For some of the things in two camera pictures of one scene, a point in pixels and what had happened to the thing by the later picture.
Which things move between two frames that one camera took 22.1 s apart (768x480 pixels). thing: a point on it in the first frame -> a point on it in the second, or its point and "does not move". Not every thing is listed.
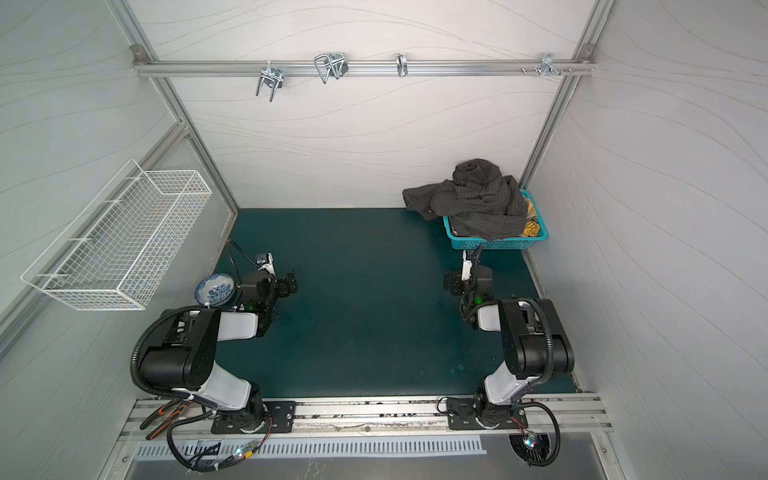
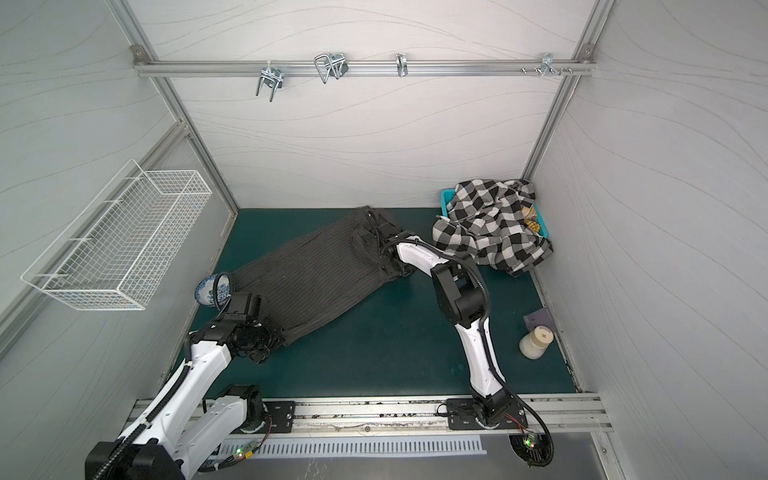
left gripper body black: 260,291 -> 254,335
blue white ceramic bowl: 214,289 does not move
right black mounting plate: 469,413 does not move
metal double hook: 334,64 does not move
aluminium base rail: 151,419 does not move
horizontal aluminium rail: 374,67 does not move
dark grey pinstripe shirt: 479,201 -> 319,276
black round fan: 533,447 does not move
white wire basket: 117,253 does not move
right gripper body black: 454,282 -> 377,232
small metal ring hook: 402,69 does not move
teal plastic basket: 456,242 -> 447,194
